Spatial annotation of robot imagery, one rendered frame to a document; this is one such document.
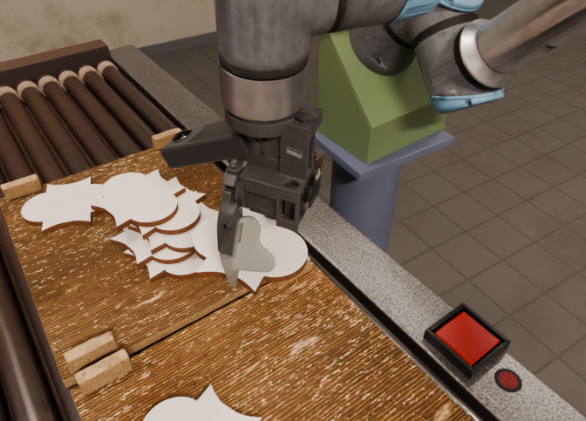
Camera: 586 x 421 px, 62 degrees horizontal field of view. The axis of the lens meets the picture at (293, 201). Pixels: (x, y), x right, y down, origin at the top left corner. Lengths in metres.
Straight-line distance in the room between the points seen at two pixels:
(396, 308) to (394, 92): 0.49
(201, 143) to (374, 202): 0.76
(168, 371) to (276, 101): 0.36
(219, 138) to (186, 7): 3.41
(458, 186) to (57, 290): 2.04
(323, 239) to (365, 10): 0.45
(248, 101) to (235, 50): 0.04
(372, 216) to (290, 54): 0.86
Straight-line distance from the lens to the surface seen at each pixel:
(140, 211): 0.75
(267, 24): 0.37
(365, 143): 1.01
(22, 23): 3.64
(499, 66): 0.83
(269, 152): 0.46
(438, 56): 0.88
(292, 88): 0.41
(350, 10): 0.40
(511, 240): 2.28
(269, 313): 0.66
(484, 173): 2.63
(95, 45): 1.47
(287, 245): 0.58
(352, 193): 1.17
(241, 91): 0.40
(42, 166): 1.05
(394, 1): 0.42
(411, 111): 1.05
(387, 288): 0.72
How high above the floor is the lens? 1.46
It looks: 40 degrees down
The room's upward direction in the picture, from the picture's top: straight up
